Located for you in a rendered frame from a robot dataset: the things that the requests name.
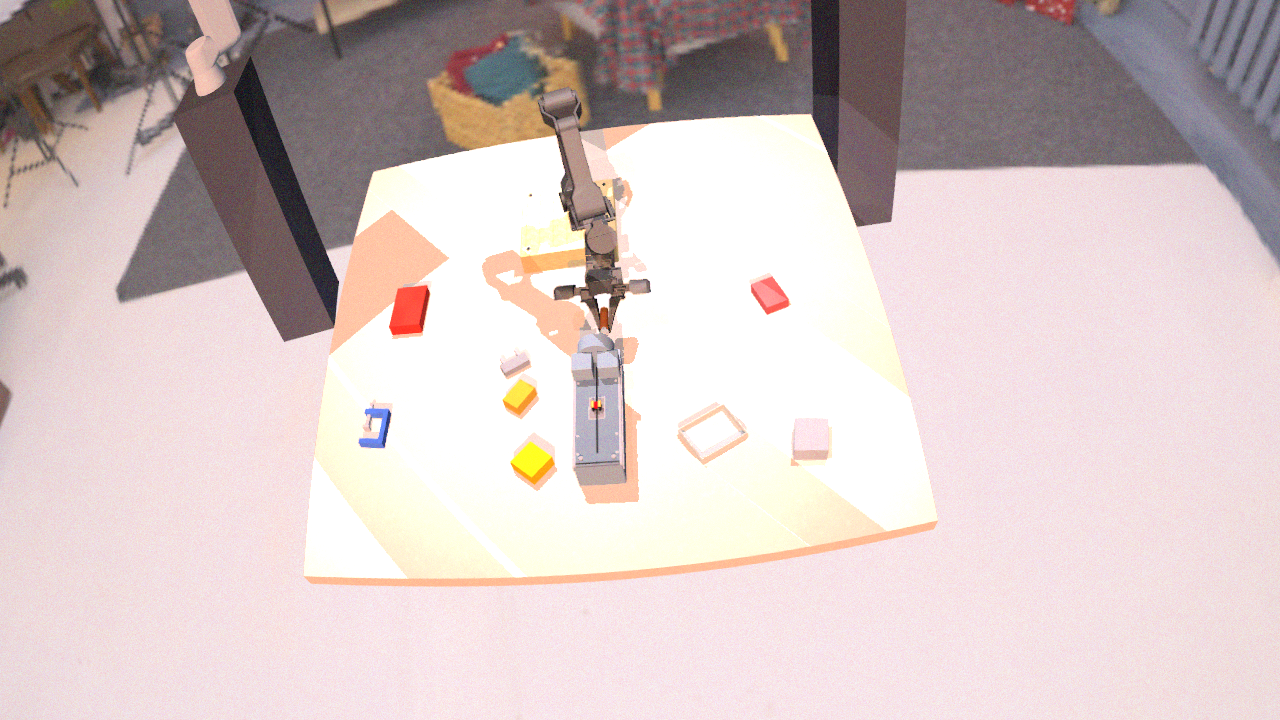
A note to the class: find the blue rectangular block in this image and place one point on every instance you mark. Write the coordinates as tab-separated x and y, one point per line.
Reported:
383	413

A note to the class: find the red rectangular block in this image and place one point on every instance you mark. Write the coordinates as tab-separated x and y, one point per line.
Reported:
769	295
409	312

